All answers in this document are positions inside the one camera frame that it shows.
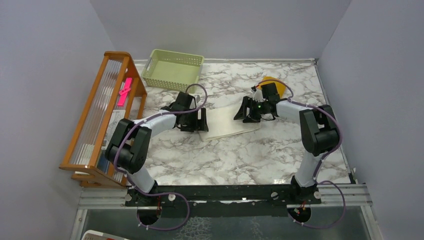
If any green plastic basket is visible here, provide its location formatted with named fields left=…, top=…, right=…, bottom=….
left=141, top=49, right=205, bottom=92

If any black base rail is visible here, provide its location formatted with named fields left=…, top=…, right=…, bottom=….
left=125, top=184, right=322, bottom=218

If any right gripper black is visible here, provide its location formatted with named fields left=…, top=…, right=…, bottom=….
left=234, top=96, right=269, bottom=123

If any white towel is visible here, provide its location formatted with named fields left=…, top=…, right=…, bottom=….
left=199, top=104, right=261, bottom=142

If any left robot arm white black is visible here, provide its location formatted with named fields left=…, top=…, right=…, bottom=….
left=104, top=92, right=209, bottom=206

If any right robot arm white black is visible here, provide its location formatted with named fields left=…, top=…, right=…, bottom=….
left=234, top=80, right=343, bottom=204

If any yellow folded towel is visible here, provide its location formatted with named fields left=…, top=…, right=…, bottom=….
left=257, top=76, right=287, bottom=99

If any wooden rack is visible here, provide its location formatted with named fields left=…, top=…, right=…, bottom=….
left=59, top=51, right=148, bottom=189

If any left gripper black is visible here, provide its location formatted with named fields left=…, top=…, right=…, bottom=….
left=181, top=107, right=208, bottom=132

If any pink plastic clip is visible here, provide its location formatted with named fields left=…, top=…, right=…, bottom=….
left=116, top=77, right=133, bottom=107

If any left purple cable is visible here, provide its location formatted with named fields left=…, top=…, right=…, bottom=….
left=112, top=83, right=209, bottom=231

